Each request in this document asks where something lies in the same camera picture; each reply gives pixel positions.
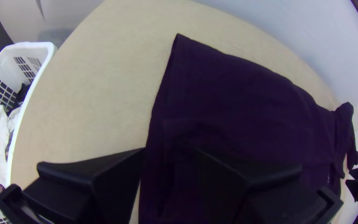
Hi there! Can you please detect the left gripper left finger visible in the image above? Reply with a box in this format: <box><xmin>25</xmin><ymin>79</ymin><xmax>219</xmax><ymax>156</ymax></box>
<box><xmin>22</xmin><ymin>148</ymin><xmax>145</xmax><ymax>224</ymax></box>

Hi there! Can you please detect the white laundry basket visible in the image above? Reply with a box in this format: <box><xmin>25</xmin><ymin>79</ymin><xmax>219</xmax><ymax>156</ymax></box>
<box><xmin>0</xmin><ymin>42</ymin><xmax>58</xmax><ymax>224</ymax></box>

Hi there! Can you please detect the dark t-shirt with white print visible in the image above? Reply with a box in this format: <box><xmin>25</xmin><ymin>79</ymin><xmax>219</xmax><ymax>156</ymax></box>
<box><xmin>138</xmin><ymin>33</ymin><xmax>358</xmax><ymax>224</ymax></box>

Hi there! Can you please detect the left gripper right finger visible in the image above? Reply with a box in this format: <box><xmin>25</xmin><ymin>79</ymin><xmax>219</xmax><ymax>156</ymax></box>
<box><xmin>194</xmin><ymin>146</ymin><xmax>328</xmax><ymax>224</ymax></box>

